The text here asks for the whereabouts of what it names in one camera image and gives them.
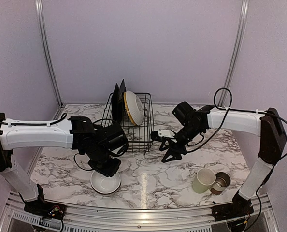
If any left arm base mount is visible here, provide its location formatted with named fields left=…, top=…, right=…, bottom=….
left=23, top=184, right=66, bottom=220

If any white ceramic bowl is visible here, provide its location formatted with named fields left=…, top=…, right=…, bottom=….
left=90, top=171, right=122, bottom=195

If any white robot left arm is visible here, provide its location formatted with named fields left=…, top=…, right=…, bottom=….
left=0, top=113, right=128, bottom=215

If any black wire dish rack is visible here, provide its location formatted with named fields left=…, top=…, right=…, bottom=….
left=102, top=92, right=154, bottom=155

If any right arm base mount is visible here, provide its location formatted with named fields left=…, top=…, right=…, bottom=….
left=212, top=192, right=254, bottom=221

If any aluminium frame rail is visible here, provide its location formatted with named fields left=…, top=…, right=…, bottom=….
left=0, top=190, right=279, bottom=232

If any brown grey metal-lined cup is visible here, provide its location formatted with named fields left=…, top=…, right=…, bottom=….
left=210, top=172, right=231, bottom=195

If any light green mug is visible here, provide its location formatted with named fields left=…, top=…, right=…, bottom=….
left=192, top=168, right=216, bottom=194

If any black square floral plate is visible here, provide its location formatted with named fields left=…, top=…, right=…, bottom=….
left=111, top=83, right=119, bottom=122

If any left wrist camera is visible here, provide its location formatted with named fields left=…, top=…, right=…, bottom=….
left=100, top=123, right=129, bottom=157

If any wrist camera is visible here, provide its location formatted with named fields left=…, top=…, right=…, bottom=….
left=100, top=123, right=129, bottom=157
left=150, top=129, right=175, bottom=142

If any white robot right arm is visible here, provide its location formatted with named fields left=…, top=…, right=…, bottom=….
left=156, top=101, right=287, bottom=217

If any round brown rim floral plate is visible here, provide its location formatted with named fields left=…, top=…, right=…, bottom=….
left=126, top=90, right=144, bottom=126

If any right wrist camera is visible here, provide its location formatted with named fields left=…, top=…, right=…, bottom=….
left=150, top=129, right=175, bottom=142

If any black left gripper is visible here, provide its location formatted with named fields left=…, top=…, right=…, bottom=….
left=88, top=145, right=122, bottom=177

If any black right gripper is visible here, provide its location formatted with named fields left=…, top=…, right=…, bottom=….
left=160, top=123, right=203, bottom=162

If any white square floral plate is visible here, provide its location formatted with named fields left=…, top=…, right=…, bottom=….
left=117, top=79, right=126, bottom=123

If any yellow polka dot plate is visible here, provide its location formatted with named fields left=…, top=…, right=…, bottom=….
left=124, top=92, right=136, bottom=125

